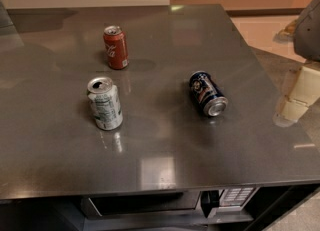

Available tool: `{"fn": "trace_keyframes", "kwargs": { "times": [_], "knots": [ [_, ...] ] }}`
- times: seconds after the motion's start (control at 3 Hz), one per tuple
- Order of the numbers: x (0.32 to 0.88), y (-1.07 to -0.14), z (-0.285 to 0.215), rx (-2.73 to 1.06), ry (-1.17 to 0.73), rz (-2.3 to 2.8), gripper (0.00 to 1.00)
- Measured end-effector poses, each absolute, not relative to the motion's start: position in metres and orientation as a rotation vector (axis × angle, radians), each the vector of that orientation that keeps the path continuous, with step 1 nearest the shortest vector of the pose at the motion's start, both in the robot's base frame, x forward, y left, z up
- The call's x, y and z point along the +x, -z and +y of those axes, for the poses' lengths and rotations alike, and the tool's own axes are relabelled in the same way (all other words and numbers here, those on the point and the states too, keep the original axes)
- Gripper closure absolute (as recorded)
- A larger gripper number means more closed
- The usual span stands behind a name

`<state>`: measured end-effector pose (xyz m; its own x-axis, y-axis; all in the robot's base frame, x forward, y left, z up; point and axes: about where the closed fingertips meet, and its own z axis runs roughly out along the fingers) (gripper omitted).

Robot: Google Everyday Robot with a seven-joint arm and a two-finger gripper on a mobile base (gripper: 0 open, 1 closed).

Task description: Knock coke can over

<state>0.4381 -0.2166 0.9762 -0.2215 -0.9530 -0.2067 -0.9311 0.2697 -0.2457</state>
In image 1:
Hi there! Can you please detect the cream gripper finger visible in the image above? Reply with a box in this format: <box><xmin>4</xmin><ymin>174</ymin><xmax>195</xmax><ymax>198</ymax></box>
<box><xmin>273</xmin><ymin>62</ymin><xmax>320</xmax><ymax>127</ymax></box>

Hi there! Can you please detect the red coke can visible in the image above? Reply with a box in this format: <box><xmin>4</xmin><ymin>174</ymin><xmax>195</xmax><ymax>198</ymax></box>
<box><xmin>103</xmin><ymin>25</ymin><xmax>129</xmax><ymax>70</ymax></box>

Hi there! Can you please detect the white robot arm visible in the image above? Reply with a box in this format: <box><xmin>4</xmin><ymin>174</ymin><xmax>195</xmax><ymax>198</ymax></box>
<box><xmin>273</xmin><ymin>0</ymin><xmax>320</xmax><ymax>127</ymax></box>

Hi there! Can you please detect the blue pepsi can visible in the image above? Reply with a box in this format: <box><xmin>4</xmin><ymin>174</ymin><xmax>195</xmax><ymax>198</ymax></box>
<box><xmin>189</xmin><ymin>71</ymin><xmax>228</xmax><ymax>117</ymax></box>

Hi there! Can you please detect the white green soda can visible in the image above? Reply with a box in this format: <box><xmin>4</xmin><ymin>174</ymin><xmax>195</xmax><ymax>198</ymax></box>
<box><xmin>87</xmin><ymin>77</ymin><xmax>123</xmax><ymax>131</ymax></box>

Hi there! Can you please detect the microwave oven under counter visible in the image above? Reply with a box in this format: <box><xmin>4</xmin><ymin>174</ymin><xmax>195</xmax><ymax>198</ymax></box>
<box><xmin>80</xmin><ymin>187</ymin><xmax>257</xmax><ymax>231</ymax></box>

